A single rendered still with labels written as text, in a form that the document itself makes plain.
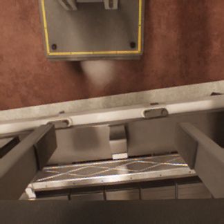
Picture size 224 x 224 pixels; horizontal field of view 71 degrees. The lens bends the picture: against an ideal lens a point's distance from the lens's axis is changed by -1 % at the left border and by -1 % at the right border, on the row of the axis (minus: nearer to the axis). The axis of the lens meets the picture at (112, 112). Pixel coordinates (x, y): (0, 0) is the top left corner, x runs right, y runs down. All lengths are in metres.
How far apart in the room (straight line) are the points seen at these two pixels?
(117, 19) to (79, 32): 0.27
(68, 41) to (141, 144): 0.86
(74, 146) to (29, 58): 1.13
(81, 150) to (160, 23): 1.25
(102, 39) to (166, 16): 0.65
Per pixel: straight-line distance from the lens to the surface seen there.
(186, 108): 0.77
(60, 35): 1.25
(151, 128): 0.70
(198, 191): 0.78
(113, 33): 1.20
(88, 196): 0.72
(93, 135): 0.71
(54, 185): 0.74
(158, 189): 0.72
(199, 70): 1.70
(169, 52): 1.59
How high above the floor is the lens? 1.51
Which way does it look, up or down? 73 degrees down
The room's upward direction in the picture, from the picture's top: 178 degrees counter-clockwise
